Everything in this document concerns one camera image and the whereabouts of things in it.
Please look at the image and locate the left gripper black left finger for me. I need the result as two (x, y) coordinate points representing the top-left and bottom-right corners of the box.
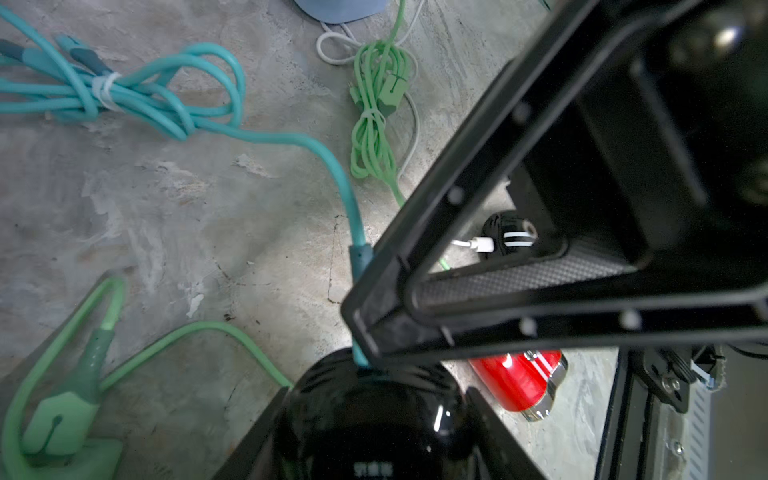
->
(213, 387), (289, 480)

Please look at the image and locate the perforated white cable duct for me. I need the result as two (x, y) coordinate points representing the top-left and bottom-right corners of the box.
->
(682, 382), (712, 480)

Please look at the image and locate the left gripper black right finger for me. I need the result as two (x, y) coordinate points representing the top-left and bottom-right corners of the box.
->
(465, 387), (545, 480)

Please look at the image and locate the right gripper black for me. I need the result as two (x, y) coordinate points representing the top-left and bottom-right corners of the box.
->
(341, 1), (767, 365)

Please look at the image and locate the light green USB cable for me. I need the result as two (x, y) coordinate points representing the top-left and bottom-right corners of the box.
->
(0, 277), (295, 480)

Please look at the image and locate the white USB cable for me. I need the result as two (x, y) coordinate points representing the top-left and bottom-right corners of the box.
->
(316, 0), (496, 253)

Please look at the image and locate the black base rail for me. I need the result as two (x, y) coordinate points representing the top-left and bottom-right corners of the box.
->
(595, 345), (726, 479)

